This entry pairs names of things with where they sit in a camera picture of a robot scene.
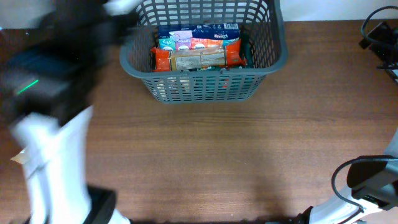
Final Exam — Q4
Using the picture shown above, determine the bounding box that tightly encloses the beige snack bag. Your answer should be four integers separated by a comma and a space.
10, 147, 32, 165

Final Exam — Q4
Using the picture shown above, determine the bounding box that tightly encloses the green coffee bag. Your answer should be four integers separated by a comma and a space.
187, 34, 254, 71

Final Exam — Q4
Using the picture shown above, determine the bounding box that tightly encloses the grey plastic basket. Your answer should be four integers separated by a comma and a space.
119, 0, 288, 104

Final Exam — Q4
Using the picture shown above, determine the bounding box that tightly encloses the orange biscuit pack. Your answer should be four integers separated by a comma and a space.
151, 40, 247, 72

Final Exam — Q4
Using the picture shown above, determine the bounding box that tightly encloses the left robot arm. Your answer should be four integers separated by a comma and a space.
1, 1, 138, 223

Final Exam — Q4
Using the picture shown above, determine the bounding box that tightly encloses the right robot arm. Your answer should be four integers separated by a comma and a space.
287, 22, 397, 224

